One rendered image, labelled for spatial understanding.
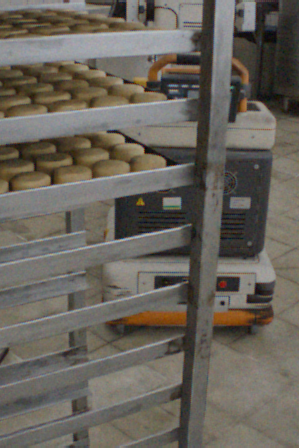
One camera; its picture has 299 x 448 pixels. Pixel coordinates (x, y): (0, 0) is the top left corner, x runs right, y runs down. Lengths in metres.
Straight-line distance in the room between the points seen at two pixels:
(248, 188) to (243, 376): 0.64
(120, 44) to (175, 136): 1.46
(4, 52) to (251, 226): 1.74
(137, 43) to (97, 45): 0.05
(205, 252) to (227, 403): 1.30
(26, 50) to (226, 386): 1.68
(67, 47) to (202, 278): 0.38
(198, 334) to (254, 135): 1.37
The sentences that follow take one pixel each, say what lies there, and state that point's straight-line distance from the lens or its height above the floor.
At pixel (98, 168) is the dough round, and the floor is 1.06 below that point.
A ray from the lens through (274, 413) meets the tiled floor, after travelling 2.18.
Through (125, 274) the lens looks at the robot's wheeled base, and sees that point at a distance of 2.36.
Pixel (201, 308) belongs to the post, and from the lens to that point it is 0.98.
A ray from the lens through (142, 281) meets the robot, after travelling 2.36.
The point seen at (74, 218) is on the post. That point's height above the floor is 0.83.
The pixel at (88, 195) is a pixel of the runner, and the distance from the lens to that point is 0.85.
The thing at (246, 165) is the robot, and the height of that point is 0.64.
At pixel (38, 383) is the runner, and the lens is 0.95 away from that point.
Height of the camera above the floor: 1.35
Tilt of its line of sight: 23 degrees down
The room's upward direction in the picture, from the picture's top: 2 degrees clockwise
